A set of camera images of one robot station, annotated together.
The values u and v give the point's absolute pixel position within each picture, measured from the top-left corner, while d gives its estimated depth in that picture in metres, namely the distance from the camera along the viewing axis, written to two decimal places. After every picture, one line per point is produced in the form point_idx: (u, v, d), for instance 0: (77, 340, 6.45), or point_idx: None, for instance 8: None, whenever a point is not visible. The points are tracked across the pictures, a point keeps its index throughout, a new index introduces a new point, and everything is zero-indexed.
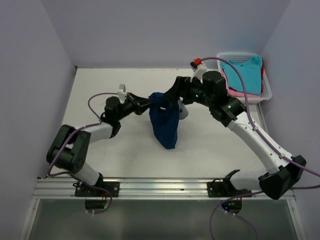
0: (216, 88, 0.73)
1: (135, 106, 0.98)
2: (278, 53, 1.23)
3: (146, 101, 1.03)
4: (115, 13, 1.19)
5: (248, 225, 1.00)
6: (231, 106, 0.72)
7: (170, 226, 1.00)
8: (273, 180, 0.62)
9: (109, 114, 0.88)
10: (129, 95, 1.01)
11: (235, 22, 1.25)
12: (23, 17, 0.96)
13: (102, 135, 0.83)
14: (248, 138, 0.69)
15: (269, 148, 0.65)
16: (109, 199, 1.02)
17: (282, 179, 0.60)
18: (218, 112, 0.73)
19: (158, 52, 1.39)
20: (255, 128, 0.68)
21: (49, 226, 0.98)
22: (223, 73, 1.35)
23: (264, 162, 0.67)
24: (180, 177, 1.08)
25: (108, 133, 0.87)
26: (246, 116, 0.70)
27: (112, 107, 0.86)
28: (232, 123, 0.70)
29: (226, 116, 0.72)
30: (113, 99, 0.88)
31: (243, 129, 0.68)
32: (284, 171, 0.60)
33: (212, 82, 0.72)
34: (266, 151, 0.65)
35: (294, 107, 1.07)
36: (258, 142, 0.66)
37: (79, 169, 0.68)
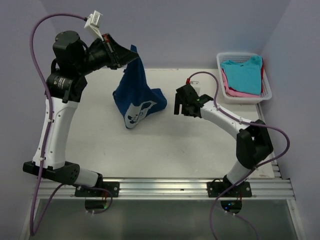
0: (187, 91, 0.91)
1: (109, 56, 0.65)
2: (278, 53, 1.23)
3: (126, 53, 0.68)
4: (115, 13, 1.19)
5: (248, 224, 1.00)
6: (200, 99, 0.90)
7: (171, 226, 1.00)
8: (239, 142, 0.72)
9: (64, 60, 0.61)
10: (105, 36, 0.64)
11: (234, 22, 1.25)
12: (23, 18, 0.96)
13: (66, 124, 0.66)
14: (214, 117, 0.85)
15: (229, 118, 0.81)
16: (109, 199, 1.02)
17: (243, 137, 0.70)
18: (191, 107, 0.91)
19: (158, 52, 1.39)
20: (218, 107, 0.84)
21: (50, 226, 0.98)
22: (223, 75, 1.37)
23: (231, 131, 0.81)
24: (180, 178, 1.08)
25: (74, 102, 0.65)
26: (212, 104, 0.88)
27: (66, 47, 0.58)
28: (202, 110, 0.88)
29: (197, 109, 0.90)
30: (70, 34, 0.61)
31: (210, 111, 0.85)
32: (244, 132, 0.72)
33: (182, 88, 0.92)
34: (228, 122, 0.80)
35: (294, 107, 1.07)
36: (221, 117, 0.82)
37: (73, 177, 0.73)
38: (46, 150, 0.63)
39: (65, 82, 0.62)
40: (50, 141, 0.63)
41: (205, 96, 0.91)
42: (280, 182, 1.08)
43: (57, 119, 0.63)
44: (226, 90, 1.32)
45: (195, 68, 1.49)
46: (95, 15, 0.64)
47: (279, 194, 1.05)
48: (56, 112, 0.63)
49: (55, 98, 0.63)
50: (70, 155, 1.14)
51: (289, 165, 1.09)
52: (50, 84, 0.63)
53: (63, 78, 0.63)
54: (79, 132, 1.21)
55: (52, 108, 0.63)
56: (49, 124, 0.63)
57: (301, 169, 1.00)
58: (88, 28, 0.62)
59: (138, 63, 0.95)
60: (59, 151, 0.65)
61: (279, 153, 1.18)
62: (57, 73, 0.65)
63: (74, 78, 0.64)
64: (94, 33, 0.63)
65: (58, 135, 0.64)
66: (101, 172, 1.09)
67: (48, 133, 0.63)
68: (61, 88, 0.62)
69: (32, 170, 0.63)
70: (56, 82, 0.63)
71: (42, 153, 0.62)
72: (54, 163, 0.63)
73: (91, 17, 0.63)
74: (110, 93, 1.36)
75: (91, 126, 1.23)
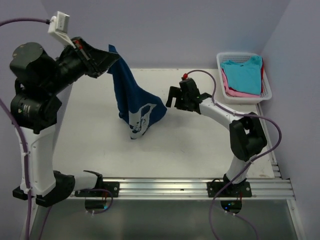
0: (189, 87, 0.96)
1: (85, 64, 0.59)
2: (278, 53, 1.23)
3: (104, 57, 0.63)
4: (115, 13, 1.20)
5: (248, 224, 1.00)
6: (199, 97, 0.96)
7: (170, 226, 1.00)
8: (232, 135, 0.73)
9: (27, 81, 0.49)
10: (77, 42, 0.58)
11: (233, 22, 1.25)
12: (21, 18, 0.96)
13: (45, 150, 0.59)
14: (212, 112, 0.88)
15: (224, 111, 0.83)
16: (109, 199, 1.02)
17: (235, 128, 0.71)
18: (190, 104, 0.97)
19: (158, 52, 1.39)
20: (215, 102, 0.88)
21: (49, 226, 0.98)
22: (223, 74, 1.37)
23: (226, 124, 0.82)
24: (180, 177, 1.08)
25: (49, 128, 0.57)
26: (210, 100, 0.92)
27: (26, 66, 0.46)
28: (201, 106, 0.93)
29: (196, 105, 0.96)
30: (30, 47, 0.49)
31: (207, 106, 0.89)
32: (237, 122, 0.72)
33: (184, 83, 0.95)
34: (223, 115, 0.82)
35: (294, 107, 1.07)
36: (217, 111, 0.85)
37: (69, 188, 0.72)
38: (31, 180, 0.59)
39: (31, 108, 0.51)
40: (32, 172, 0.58)
41: (205, 95, 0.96)
42: (280, 182, 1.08)
43: (33, 150, 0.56)
44: (226, 90, 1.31)
45: (195, 68, 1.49)
46: (59, 18, 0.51)
47: (279, 194, 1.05)
48: (30, 144, 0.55)
49: (25, 128, 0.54)
50: (69, 155, 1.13)
51: (289, 165, 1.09)
52: (15, 112, 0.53)
53: (28, 103, 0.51)
54: (79, 132, 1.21)
55: (25, 139, 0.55)
56: (26, 156, 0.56)
57: (301, 169, 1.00)
58: (53, 34, 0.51)
59: (120, 64, 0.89)
60: (45, 178, 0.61)
61: (279, 153, 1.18)
62: (22, 95, 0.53)
63: (42, 101, 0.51)
64: (60, 39, 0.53)
65: (39, 165, 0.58)
66: (100, 172, 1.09)
67: (27, 164, 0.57)
68: (29, 116, 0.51)
69: (21, 196, 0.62)
70: (21, 110, 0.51)
71: (27, 183, 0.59)
72: (42, 192, 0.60)
73: (55, 21, 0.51)
74: (110, 93, 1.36)
75: (91, 127, 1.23)
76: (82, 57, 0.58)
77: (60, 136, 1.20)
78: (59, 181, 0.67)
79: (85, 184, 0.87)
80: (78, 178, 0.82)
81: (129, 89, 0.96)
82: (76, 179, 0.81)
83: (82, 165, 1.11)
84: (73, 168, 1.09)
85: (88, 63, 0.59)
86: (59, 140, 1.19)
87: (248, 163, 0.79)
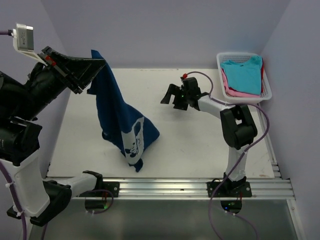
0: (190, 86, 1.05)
1: (59, 80, 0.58)
2: (278, 54, 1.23)
3: (84, 69, 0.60)
4: (115, 13, 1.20)
5: (248, 224, 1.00)
6: (198, 95, 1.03)
7: (170, 226, 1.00)
8: (222, 121, 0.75)
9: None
10: (48, 58, 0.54)
11: (233, 22, 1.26)
12: (21, 19, 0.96)
13: (30, 177, 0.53)
14: (207, 106, 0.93)
15: (217, 103, 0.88)
16: (109, 199, 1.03)
17: (223, 114, 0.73)
18: (191, 101, 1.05)
19: (158, 52, 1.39)
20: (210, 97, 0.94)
21: (49, 226, 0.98)
22: (223, 74, 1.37)
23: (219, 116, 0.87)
24: (180, 178, 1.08)
25: (31, 156, 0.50)
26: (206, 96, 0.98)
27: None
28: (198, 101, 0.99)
29: (195, 104, 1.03)
30: None
31: (203, 100, 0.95)
32: (227, 110, 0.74)
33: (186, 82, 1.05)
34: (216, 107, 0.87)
35: (294, 107, 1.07)
36: (211, 103, 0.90)
37: (66, 200, 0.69)
38: (22, 204, 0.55)
39: (5, 140, 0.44)
40: (21, 198, 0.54)
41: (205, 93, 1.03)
42: (280, 182, 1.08)
43: (17, 181, 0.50)
44: (226, 90, 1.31)
45: (195, 68, 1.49)
46: (18, 33, 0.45)
47: (279, 194, 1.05)
48: (13, 175, 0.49)
49: (3, 159, 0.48)
50: (69, 155, 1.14)
51: (289, 165, 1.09)
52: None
53: (1, 135, 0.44)
54: (79, 133, 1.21)
55: (7, 170, 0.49)
56: (11, 186, 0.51)
57: (301, 169, 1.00)
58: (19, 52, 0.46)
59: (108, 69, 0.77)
60: (35, 203, 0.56)
61: (279, 153, 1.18)
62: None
63: (18, 132, 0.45)
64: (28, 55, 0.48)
65: (27, 192, 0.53)
66: (101, 172, 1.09)
67: (14, 192, 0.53)
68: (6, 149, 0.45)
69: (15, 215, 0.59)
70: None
71: (19, 207, 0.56)
72: (36, 213, 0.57)
73: (16, 37, 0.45)
74: None
75: (91, 127, 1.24)
76: (56, 75, 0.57)
77: (61, 137, 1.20)
78: (55, 194, 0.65)
79: (87, 183, 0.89)
80: (75, 185, 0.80)
81: (120, 105, 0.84)
82: (75, 184, 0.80)
83: (83, 165, 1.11)
84: (74, 168, 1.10)
85: (63, 80, 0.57)
86: (59, 140, 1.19)
87: (244, 153, 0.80)
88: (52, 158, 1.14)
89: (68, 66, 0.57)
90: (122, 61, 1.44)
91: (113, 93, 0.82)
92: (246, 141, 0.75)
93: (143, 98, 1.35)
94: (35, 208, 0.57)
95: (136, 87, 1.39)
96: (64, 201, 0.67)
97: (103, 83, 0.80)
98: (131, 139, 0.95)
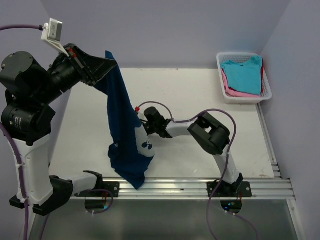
0: (155, 117, 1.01)
1: (79, 72, 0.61)
2: (278, 53, 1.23)
3: (99, 65, 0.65)
4: (114, 13, 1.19)
5: (248, 224, 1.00)
6: (164, 124, 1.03)
7: (170, 226, 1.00)
8: (195, 137, 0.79)
9: (18, 91, 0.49)
10: (70, 51, 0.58)
11: (233, 22, 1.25)
12: (19, 18, 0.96)
13: (40, 161, 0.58)
14: (176, 129, 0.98)
15: (183, 122, 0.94)
16: (109, 199, 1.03)
17: (192, 129, 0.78)
18: (161, 132, 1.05)
19: (157, 52, 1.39)
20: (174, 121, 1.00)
21: (49, 226, 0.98)
22: (223, 74, 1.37)
23: None
24: (180, 177, 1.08)
25: (42, 139, 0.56)
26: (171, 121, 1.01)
27: (17, 77, 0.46)
28: (167, 130, 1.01)
29: (167, 133, 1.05)
30: (19, 59, 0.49)
31: (169, 126, 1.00)
32: (194, 125, 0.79)
33: (150, 114, 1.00)
34: (184, 126, 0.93)
35: (294, 107, 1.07)
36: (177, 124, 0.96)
37: (67, 194, 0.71)
38: (27, 190, 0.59)
39: (23, 120, 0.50)
40: (28, 183, 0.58)
41: (168, 119, 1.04)
42: (280, 182, 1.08)
43: (27, 162, 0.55)
44: (226, 90, 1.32)
45: (195, 68, 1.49)
46: (52, 26, 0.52)
47: (279, 194, 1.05)
48: (24, 156, 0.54)
49: (17, 140, 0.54)
50: (69, 155, 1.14)
51: (289, 165, 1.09)
52: (6, 124, 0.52)
53: (20, 115, 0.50)
54: (79, 133, 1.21)
55: (18, 151, 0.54)
56: (20, 168, 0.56)
57: (301, 170, 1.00)
58: (46, 42, 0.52)
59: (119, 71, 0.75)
60: (41, 188, 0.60)
61: (279, 153, 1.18)
62: (13, 105, 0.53)
63: (35, 112, 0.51)
64: (54, 47, 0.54)
65: (35, 175, 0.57)
66: (101, 171, 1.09)
67: (23, 175, 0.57)
68: (22, 128, 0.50)
69: (18, 205, 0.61)
70: (13, 122, 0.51)
71: (23, 193, 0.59)
72: (39, 201, 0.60)
73: (48, 29, 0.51)
74: None
75: (91, 127, 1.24)
76: (77, 66, 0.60)
77: (60, 136, 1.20)
78: (57, 187, 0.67)
79: (86, 184, 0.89)
80: (78, 181, 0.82)
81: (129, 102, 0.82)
82: (75, 183, 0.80)
83: (82, 165, 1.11)
84: (73, 168, 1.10)
85: (82, 71, 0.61)
86: (59, 140, 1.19)
87: (228, 154, 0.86)
88: (51, 158, 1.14)
89: (85, 59, 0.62)
90: (121, 61, 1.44)
91: (122, 92, 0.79)
92: (224, 143, 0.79)
93: (143, 98, 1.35)
94: (42, 193, 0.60)
95: (136, 87, 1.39)
96: (65, 195, 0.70)
97: (112, 83, 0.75)
98: (144, 134, 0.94)
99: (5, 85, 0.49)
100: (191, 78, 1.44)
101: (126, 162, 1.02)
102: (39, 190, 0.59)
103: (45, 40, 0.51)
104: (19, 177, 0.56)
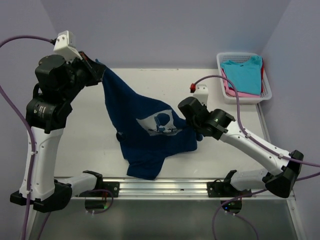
0: (194, 109, 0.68)
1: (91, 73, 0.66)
2: (278, 54, 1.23)
3: (99, 68, 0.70)
4: (114, 13, 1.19)
5: (248, 224, 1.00)
6: (218, 120, 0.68)
7: (170, 226, 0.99)
8: (280, 182, 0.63)
9: (47, 85, 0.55)
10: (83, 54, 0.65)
11: (233, 22, 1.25)
12: (19, 18, 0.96)
13: (51, 152, 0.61)
14: (243, 146, 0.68)
15: (266, 150, 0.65)
16: (109, 199, 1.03)
17: (289, 179, 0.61)
18: (206, 128, 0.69)
19: (158, 52, 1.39)
20: (248, 136, 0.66)
21: (48, 227, 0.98)
22: (223, 74, 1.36)
23: (265, 164, 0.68)
24: (181, 177, 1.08)
25: (58, 130, 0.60)
26: (236, 126, 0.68)
27: (51, 71, 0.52)
28: (224, 135, 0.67)
29: (217, 130, 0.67)
30: (53, 58, 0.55)
31: (237, 138, 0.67)
32: (287, 171, 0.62)
33: (188, 106, 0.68)
34: (265, 156, 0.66)
35: (294, 107, 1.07)
36: (255, 149, 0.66)
37: (66, 199, 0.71)
38: (32, 182, 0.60)
39: (46, 110, 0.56)
40: (35, 173, 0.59)
41: (219, 112, 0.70)
42: None
43: (41, 150, 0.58)
44: (226, 90, 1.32)
45: (195, 68, 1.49)
46: (69, 35, 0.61)
47: None
48: (39, 143, 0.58)
49: (35, 127, 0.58)
50: (68, 155, 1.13)
51: None
52: (29, 114, 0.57)
53: (44, 105, 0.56)
54: (79, 132, 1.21)
55: (34, 139, 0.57)
56: (33, 156, 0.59)
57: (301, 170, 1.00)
58: (66, 49, 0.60)
59: (110, 71, 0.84)
60: (47, 181, 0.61)
61: None
62: (38, 98, 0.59)
63: (57, 104, 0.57)
64: (72, 53, 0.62)
65: (45, 165, 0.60)
66: (101, 171, 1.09)
67: (33, 165, 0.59)
68: (46, 117, 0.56)
69: (19, 201, 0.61)
70: (37, 111, 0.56)
71: (28, 186, 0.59)
72: (41, 195, 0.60)
73: (66, 38, 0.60)
74: None
75: (91, 127, 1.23)
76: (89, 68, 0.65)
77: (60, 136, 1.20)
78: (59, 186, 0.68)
79: (86, 186, 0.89)
80: (76, 185, 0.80)
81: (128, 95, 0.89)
82: (74, 186, 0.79)
83: (82, 165, 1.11)
84: (73, 168, 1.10)
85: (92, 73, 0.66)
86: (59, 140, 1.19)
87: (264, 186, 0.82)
88: None
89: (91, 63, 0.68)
90: (121, 60, 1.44)
91: (119, 90, 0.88)
92: None
93: None
94: (49, 187, 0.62)
95: (137, 87, 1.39)
96: (64, 197, 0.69)
97: (107, 84, 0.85)
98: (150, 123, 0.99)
99: (38, 79, 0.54)
100: (192, 78, 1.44)
101: (131, 147, 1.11)
102: (45, 183, 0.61)
103: (66, 47, 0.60)
104: (29, 165, 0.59)
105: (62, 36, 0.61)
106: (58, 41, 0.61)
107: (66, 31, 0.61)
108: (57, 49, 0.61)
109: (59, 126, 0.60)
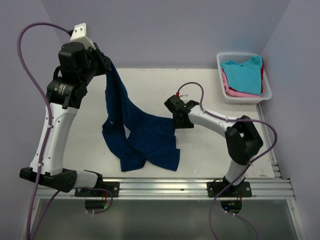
0: (173, 102, 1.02)
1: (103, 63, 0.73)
2: (278, 54, 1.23)
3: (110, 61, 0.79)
4: (113, 14, 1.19)
5: (248, 224, 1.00)
6: (186, 106, 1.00)
7: (170, 226, 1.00)
8: (229, 139, 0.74)
9: (67, 67, 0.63)
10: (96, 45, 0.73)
11: (233, 22, 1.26)
12: (19, 19, 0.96)
13: (64, 130, 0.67)
14: (202, 119, 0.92)
15: (217, 119, 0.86)
16: (109, 199, 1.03)
17: (231, 134, 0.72)
18: (179, 114, 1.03)
19: (158, 52, 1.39)
20: (204, 110, 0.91)
21: (48, 226, 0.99)
22: (223, 74, 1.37)
23: (220, 130, 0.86)
24: (180, 177, 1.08)
25: (74, 108, 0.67)
26: (198, 108, 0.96)
27: (72, 54, 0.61)
28: (190, 115, 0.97)
29: (186, 114, 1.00)
30: (74, 45, 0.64)
31: (197, 114, 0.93)
32: (231, 129, 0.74)
33: (168, 101, 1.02)
34: (216, 122, 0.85)
35: (294, 108, 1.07)
36: (207, 118, 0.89)
37: (71, 188, 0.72)
38: (44, 155, 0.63)
39: (65, 89, 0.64)
40: (49, 146, 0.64)
41: (189, 102, 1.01)
42: (280, 182, 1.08)
43: (56, 124, 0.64)
44: (226, 90, 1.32)
45: (196, 67, 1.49)
46: (86, 27, 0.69)
47: (279, 194, 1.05)
48: (56, 118, 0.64)
49: (54, 104, 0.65)
50: (68, 155, 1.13)
51: (289, 165, 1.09)
52: (50, 92, 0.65)
53: (64, 84, 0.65)
54: (79, 132, 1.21)
55: (51, 114, 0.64)
56: (48, 129, 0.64)
57: (301, 170, 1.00)
58: (84, 38, 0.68)
59: (115, 71, 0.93)
60: (57, 157, 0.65)
61: (279, 153, 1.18)
62: (57, 80, 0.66)
63: (75, 85, 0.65)
64: (86, 43, 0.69)
65: (57, 140, 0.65)
66: (101, 171, 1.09)
67: (47, 138, 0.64)
68: (65, 94, 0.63)
69: (28, 177, 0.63)
70: (57, 89, 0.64)
71: (40, 159, 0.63)
72: (51, 170, 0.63)
73: (84, 29, 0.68)
74: None
75: (91, 127, 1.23)
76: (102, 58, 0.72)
77: None
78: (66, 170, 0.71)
79: (91, 175, 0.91)
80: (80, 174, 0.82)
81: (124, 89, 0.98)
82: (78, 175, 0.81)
83: (82, 165, 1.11)
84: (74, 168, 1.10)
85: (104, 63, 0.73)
86: None
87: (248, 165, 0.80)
88: None
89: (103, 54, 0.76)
90: (122, 61, 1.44)
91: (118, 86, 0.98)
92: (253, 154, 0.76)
93: (143, 98, 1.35)
94: (59, 163, 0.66)
95: (137, 87, 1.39)
96: (70, 183, 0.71)
97: (109, 80, 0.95)
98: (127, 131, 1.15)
99: (61, 61, 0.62)
100: (192, 78, 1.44)
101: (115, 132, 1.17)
102: (56, 157, 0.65)
103: (83, 37, 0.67)
104: (45, 137, 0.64)
105: (80, 28, 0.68)
106: (76, 32, 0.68)
107: (83, 23, 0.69)
108: (75, 38, 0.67)
109: (74, 106, 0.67)
